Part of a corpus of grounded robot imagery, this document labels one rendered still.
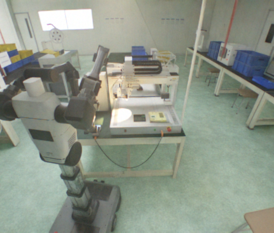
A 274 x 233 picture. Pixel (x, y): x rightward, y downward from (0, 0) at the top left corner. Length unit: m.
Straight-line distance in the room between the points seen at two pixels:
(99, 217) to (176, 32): 8.49
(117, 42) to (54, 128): 8.06
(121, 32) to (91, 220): 8.08
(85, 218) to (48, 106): 1.14
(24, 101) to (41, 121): 0.12
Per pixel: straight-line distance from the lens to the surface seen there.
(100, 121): 1.81
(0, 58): 3.13
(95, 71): 0.91
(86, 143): 1.65
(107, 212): 1.67
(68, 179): 1.21
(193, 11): 9.17
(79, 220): 1.68
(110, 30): 8.69
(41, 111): 0.80
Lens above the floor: 1.78
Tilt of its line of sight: 34 degrees down
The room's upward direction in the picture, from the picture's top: straight up
